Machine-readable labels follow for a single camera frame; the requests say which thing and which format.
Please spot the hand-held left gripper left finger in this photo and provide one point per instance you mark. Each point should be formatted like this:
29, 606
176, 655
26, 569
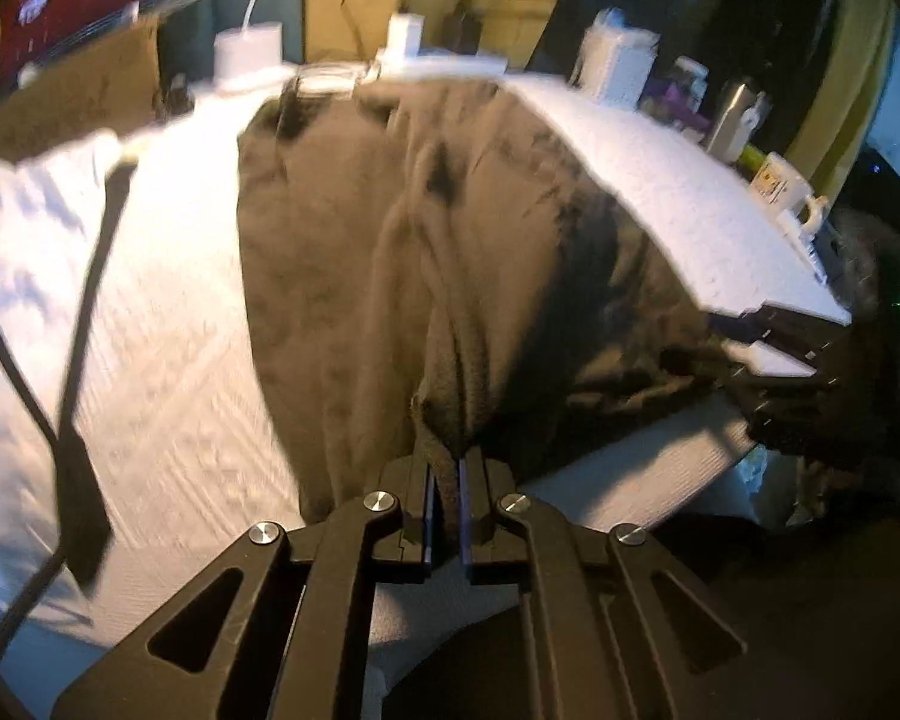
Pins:
429, 517

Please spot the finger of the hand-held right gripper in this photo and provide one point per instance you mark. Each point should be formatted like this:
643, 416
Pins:
765, 394
787, 330

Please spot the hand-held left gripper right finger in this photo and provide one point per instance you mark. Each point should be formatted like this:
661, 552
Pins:
465, 517

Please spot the dark brown shirt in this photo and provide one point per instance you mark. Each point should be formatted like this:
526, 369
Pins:
390, 277

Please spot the white printed mug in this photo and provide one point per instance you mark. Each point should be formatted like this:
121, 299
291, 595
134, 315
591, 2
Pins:
780, 187

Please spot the green packet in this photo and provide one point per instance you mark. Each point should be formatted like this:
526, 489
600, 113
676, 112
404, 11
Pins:
750, 156

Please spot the stainless steel tumbler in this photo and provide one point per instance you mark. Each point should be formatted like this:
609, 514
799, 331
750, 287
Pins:
731, 120

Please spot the purple toy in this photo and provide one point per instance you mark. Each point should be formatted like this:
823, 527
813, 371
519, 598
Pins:
679, 105

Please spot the jar with white lid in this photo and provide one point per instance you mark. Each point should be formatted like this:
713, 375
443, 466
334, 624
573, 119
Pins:
690, 73

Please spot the white textured bedspread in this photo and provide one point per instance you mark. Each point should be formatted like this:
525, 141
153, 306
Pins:
180, 360

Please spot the white woven basket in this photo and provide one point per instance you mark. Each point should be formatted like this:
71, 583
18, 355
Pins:
616, 64

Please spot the white power strip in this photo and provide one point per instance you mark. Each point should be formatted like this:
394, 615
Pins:
457, 64

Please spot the black charger plug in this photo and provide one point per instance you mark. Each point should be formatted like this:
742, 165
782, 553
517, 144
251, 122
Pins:
465, 30

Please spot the white charger plug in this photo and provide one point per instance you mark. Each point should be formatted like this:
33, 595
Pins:
403, 34

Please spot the cardboard box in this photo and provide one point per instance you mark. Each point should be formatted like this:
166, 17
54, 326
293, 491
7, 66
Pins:
75, 90

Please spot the grey-green curtain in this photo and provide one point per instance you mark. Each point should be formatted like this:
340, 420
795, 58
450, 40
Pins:
210, 0

